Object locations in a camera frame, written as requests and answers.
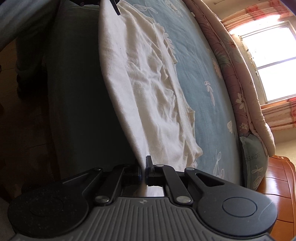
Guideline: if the green flower pillow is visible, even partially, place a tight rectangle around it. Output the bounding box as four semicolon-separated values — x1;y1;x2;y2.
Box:
240;134;269;191

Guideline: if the white long-sleeve printed shirt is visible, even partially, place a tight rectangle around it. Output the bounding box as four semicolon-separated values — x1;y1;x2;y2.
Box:
98;0;204;197

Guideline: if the orange wooden headboard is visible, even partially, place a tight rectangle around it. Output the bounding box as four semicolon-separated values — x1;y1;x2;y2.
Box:
257;155;295;240

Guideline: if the bright window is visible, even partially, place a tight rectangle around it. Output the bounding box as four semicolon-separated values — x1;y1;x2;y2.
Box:
230;18;295;103

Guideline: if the blue floral bed sheet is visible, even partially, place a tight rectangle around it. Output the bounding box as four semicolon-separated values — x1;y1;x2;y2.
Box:
1;1;243;184

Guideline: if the pink striped curtain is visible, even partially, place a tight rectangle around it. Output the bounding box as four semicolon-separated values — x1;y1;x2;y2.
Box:
222;1;295;132

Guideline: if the pink floral folded quilt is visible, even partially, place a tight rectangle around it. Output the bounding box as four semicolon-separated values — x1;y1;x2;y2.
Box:
184;1;275;157

